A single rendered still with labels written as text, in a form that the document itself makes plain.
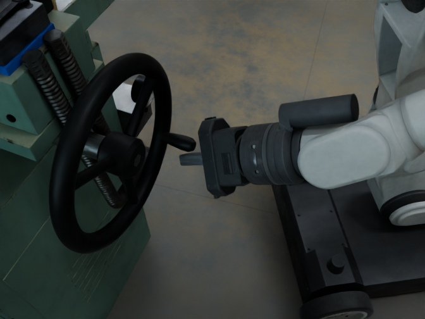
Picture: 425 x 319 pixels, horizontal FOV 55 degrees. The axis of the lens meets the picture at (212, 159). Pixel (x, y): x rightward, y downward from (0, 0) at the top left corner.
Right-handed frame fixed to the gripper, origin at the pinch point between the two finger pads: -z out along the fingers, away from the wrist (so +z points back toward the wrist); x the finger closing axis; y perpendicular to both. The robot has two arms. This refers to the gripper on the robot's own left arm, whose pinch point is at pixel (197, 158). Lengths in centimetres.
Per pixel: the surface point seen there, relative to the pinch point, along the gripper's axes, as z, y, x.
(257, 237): -30, -63, -38
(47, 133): -7.7, 20.5, 7.7
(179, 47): -88, -108, 39
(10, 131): -10.8, 23.7, 8.8
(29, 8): -2.4, 22.8, 22.2
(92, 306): -51, -9, -40
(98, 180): -12.7, 10.3, -0.9
